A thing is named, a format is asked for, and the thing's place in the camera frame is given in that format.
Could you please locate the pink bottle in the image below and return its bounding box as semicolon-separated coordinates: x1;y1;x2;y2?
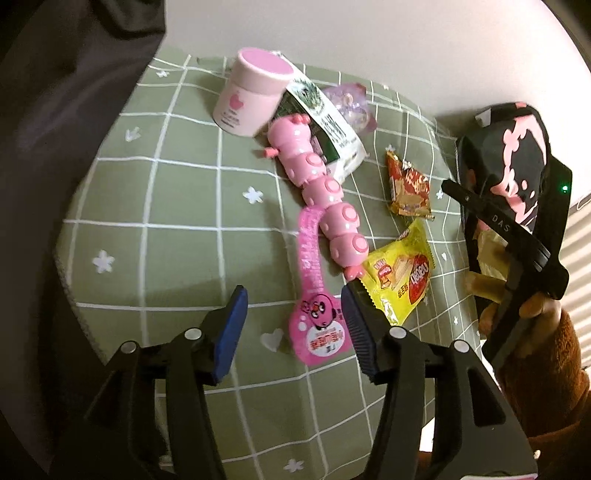
212;46;294;138

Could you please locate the black cushion pink print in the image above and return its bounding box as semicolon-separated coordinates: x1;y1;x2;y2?
456;103;553;278

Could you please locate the purple translucent packet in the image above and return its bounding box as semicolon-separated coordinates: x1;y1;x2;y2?
321;82;378;136

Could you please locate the white pleated curtain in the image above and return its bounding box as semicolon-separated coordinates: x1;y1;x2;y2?
560;196;591;370

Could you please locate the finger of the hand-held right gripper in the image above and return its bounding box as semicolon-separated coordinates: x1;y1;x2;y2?
441;178;490;219

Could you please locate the red yellow snack packet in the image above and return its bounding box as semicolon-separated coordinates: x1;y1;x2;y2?
385;150;436;223

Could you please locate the white packet green print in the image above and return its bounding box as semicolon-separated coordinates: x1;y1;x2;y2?
274;78;367;184

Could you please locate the person's right hand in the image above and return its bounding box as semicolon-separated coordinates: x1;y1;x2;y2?
465;272;563;359

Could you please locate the person's right forearm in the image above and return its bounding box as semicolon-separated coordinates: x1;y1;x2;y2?
496;311;591;463

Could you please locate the pink caterpillar toy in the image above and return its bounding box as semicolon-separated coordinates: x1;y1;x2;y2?
262;114;370;282

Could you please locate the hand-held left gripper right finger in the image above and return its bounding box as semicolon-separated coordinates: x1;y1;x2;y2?
340;281;539;480

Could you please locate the pink candy toy packet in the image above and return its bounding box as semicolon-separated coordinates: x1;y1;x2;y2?
288;206;354;367

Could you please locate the yellow wafer packet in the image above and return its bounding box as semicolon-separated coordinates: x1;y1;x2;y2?
361;217;435;326

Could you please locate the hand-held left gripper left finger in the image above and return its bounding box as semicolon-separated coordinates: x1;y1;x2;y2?
51;285;249;480

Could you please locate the green checked tablecloth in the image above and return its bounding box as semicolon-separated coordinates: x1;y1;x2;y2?
53;53;500;480

